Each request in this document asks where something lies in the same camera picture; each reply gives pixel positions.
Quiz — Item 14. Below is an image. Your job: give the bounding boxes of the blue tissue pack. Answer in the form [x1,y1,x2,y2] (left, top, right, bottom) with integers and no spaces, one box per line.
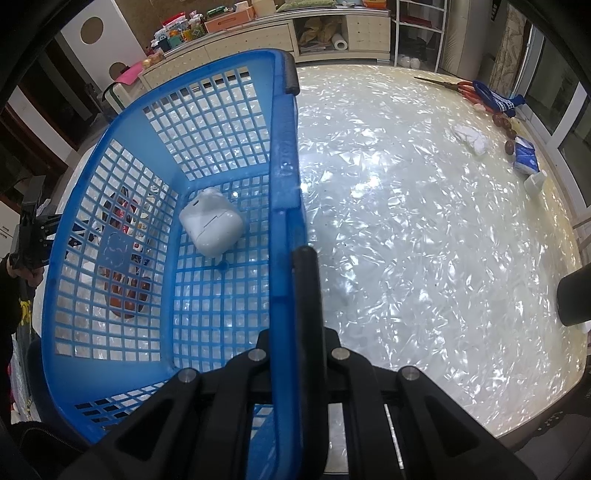
[513,136,540,175]

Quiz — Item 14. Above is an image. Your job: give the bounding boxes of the red handled scissors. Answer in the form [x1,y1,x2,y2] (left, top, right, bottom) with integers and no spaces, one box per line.
[414,76,486,106]

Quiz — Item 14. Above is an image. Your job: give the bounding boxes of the cream sideboard cabinet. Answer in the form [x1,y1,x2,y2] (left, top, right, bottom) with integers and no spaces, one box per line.
[137,8,394,95]

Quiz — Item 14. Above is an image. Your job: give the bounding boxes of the white suitcase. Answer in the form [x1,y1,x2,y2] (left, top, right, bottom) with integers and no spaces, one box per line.
[100,82,140,117]

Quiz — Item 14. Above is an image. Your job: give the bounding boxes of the blue striped sock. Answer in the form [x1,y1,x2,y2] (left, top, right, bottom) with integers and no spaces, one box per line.
[473,80,526,118]

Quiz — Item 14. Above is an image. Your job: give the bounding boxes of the white crumpled tissue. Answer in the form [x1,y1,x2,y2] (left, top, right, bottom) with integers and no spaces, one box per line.
[450,123,491,156]

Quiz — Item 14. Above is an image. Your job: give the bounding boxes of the white earbuds case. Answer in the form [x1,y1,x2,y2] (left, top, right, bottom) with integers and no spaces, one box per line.
[179,187,244,258]

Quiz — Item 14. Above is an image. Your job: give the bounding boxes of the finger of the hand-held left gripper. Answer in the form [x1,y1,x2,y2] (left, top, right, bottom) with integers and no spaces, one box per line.
[41,213,64,241]

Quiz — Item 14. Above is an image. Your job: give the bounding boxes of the blue plastic basket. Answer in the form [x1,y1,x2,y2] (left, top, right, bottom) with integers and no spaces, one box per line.
[41,48,331,480]

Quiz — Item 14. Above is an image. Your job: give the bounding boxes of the cluster of brown nuts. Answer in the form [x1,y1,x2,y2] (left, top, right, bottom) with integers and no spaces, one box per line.
[492,113,519,160]

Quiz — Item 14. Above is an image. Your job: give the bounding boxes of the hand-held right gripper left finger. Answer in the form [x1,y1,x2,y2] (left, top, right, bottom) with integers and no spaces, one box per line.
[88,330,274,480]

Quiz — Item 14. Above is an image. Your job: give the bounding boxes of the black cylinder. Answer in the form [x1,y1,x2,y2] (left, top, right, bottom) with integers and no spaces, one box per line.
[556,270,591,326]

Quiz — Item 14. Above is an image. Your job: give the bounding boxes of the white shelf rack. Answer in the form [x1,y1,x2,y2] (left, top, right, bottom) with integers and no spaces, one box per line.
[394,0,450,71]

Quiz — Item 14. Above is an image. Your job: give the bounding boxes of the white panel with round holes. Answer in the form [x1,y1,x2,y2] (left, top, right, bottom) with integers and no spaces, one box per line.
[60,0,149,89]

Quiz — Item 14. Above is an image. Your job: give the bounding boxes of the pink paper sheet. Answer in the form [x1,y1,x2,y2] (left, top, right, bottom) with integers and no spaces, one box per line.
[115,62,147,86]

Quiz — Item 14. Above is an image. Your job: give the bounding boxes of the red and brown object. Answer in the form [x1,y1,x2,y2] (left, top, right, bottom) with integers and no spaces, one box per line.
[102,185,154,320]

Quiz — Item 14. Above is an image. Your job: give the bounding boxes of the small white bottle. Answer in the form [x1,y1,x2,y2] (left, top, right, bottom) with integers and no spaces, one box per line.
[524,169,548,194]

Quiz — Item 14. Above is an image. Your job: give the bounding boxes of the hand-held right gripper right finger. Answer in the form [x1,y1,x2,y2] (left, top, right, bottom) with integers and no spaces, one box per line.
[291,246,537,480]

